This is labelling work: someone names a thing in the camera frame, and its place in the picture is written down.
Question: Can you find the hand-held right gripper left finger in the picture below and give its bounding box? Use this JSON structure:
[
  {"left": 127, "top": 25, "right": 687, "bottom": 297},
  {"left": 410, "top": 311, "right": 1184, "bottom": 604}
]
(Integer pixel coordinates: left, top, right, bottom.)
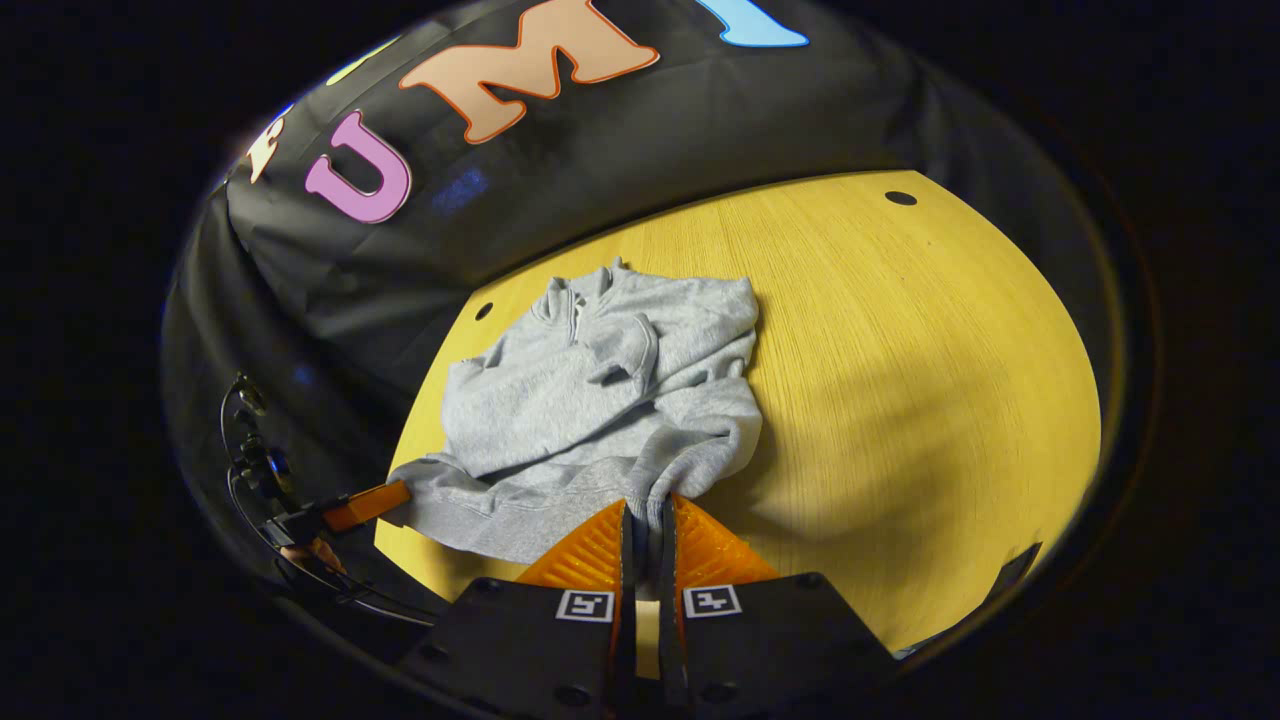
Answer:
[{"left": 400, "top": 498, "right": 642, "bottom": 720}]

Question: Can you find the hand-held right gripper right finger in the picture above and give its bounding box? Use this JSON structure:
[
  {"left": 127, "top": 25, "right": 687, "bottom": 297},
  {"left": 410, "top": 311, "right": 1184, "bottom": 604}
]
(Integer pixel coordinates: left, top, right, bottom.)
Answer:
[{"left": 655, "top": 494, "right": 902, "bottom": 717}]

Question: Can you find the grey sweatshirt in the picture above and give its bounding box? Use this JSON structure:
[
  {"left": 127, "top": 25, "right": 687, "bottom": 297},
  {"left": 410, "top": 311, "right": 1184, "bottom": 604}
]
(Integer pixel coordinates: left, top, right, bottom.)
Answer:
[{"left": 385, "top": 257, "right": 767, "bottom": 567}]

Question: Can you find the black backdrop cloth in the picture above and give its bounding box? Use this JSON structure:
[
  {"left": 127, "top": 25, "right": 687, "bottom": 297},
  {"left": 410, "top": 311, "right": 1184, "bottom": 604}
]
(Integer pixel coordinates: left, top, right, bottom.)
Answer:
[{"left": 160, "top": 0, "right": 1131, "bottom": 611}]

